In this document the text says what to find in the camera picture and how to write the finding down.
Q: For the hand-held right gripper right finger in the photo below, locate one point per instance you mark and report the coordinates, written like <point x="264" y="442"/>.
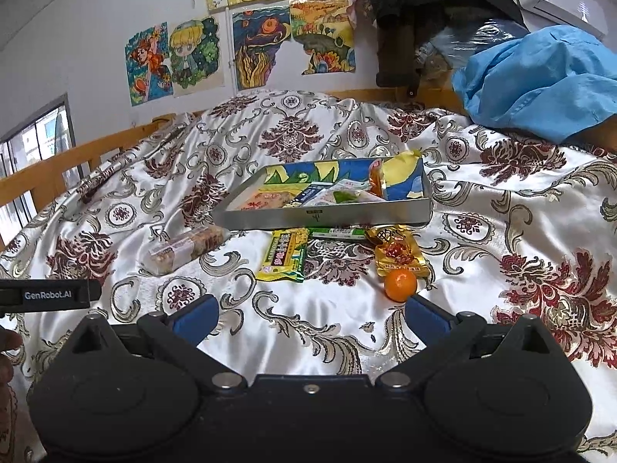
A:
<point x="426" y="320"/>

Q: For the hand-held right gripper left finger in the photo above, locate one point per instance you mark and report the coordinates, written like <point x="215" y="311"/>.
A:
<point x="195" y="320"/>

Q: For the orange tangerine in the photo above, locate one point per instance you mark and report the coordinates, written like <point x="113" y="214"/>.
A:
<point x="400" y="284"/>

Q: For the clear pastry packet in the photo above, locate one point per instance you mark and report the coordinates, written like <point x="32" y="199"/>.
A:
<point x="188" y="248"/>

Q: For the gold snack packet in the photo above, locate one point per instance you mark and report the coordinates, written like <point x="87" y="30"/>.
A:
<point x="397" y="251"/>

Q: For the yellow green snack packet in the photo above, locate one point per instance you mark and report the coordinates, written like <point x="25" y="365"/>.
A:
<point x="282" y="255"/>

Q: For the green white stick packet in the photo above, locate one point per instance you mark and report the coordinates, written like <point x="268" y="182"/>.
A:
<point x="337" y="233"/>

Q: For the grey metal tray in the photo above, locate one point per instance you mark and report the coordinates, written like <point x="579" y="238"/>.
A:
<point x="337" y="214"/>

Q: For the clear rice cracker packet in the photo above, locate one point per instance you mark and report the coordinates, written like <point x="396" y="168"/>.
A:
<point x="265" y="200"/>

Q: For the translucent orange snack packet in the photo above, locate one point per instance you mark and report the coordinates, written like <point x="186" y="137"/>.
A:
<point x="377" y="181"/>

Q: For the white red-print snack packet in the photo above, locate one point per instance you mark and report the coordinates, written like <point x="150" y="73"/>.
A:
<point x="347" y="184"/>

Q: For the dark blue milk packet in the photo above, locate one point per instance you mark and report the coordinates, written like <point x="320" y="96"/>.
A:
<point x="311" y="195"/>

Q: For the person's left hand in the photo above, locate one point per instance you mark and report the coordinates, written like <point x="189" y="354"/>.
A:
<point x="8" y="342"/>

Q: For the floral printed blanket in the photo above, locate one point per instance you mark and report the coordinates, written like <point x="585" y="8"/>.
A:
<point x="313" y="323"/>

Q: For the yellow blue painted paper liner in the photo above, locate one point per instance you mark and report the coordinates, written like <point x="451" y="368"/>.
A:
<point x="402" y="173"/>

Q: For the window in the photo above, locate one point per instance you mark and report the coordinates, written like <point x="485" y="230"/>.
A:
<point x="38" y="140"/>

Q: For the blue cloth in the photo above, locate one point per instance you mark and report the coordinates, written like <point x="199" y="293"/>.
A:
<point x="530" y="77"/>

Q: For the clear plastic bag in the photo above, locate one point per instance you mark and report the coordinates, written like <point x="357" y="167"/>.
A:
<point x="472" y="33"/>

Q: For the wooden bed frame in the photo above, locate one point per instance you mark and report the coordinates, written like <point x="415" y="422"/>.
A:
<point x="48" y="173"/>

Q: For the mermaid wall drawing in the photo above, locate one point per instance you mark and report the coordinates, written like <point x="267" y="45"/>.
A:
<point x="147" y="65"/>

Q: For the blond child wall drawing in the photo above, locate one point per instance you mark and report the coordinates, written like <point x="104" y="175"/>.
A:
<point x="193" y="58"/>

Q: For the white wall pipe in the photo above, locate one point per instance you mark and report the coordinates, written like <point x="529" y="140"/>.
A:
<point x="230" y="48"/>

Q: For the seaweed wall drawing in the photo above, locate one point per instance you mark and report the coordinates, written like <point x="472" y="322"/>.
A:
<point x="258" y="43"/>

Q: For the yellow landscape wall drawing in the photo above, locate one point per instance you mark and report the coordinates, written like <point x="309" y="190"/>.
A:
<point x="320" y="29"/>

